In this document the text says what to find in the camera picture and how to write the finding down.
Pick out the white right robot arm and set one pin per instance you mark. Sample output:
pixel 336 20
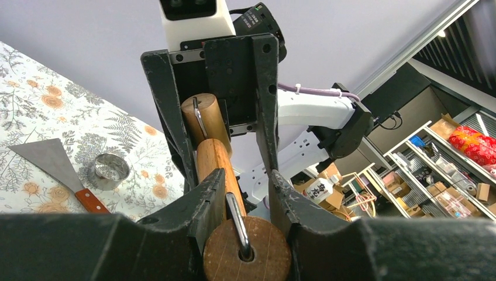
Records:
pixel 314 126

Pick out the white plastic bottle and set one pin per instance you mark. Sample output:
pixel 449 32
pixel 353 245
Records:
pixel 320 189

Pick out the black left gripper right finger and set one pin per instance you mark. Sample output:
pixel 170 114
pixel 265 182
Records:
pixel 325 247

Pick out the metal storage shelf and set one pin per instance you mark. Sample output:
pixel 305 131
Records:
pixel 427 177

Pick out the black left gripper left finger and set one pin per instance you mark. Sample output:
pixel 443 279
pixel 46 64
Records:
pixel 165 245

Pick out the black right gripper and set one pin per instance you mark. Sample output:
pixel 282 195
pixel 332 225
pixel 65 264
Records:
pixel 240 71

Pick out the red patterned bag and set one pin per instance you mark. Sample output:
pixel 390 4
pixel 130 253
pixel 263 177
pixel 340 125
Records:
pixel 474 144

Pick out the wooden double-ended rolling pin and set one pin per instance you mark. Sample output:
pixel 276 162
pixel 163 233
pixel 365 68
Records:
pixel 242 247

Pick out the metal scraper wooden handle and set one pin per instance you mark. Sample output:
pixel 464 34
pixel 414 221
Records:
pixel 50 156

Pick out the floral table mat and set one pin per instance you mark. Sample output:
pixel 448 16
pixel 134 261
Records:
pixel 39 104

